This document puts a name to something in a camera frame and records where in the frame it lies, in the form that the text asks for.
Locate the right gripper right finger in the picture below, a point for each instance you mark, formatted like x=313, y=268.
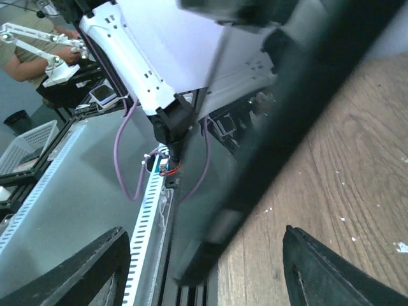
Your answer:
x=316, y=275

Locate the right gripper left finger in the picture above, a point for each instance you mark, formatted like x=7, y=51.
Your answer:
x=96, y=273

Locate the black phone case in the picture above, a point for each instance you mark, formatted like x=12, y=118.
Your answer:
x=317, y=46

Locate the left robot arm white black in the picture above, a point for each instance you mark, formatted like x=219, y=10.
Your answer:
x=165, y=58

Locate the phone on background desk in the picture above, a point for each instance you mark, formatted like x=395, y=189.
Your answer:
x=103, y=95

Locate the white perforated basket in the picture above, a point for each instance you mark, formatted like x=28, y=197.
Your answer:
x=26, y=144

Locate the black waste bin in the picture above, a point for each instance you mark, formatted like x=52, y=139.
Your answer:
x=19, y=122

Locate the light blue slotted cable duct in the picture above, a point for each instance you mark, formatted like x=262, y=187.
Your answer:
x=77, y=200

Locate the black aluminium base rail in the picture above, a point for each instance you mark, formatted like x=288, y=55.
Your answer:
x=164, y=290

